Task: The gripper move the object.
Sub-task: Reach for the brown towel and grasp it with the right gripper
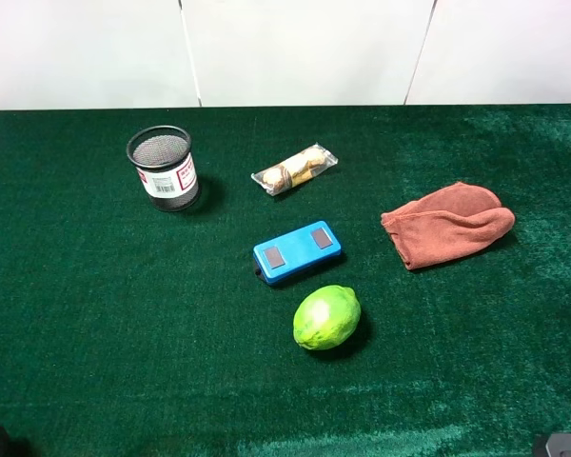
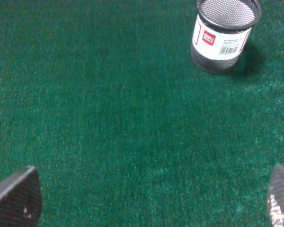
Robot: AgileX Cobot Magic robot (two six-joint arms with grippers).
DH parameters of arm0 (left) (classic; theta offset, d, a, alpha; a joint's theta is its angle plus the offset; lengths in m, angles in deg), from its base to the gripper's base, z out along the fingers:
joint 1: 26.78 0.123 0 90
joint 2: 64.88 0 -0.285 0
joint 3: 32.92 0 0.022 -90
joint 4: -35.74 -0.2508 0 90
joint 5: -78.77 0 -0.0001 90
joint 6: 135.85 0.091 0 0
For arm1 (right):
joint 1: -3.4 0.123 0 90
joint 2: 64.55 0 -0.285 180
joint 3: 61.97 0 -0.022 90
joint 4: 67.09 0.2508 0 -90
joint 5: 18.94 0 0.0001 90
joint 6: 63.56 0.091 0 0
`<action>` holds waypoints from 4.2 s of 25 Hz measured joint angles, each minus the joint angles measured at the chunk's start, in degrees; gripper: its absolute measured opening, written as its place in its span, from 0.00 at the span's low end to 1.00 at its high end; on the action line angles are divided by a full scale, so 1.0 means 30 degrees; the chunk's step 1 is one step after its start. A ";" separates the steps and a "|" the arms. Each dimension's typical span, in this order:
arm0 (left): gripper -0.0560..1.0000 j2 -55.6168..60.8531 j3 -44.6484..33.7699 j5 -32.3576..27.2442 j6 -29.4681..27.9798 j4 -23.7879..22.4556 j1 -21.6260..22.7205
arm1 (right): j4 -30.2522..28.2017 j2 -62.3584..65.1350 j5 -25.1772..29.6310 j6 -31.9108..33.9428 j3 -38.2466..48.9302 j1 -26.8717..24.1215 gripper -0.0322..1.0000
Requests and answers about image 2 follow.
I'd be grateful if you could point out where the green felt table cover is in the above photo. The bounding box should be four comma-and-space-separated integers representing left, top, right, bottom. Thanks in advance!
0, 0, 284, 227

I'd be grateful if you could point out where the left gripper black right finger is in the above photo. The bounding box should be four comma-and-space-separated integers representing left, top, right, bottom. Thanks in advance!
266, 164, 284, 227

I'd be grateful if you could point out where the black mesh pen cup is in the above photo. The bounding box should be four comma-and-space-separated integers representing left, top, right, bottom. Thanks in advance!
190, 0, 262, 73

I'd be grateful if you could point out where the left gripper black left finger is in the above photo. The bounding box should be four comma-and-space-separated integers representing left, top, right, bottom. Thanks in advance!
0, 166, 42, 227

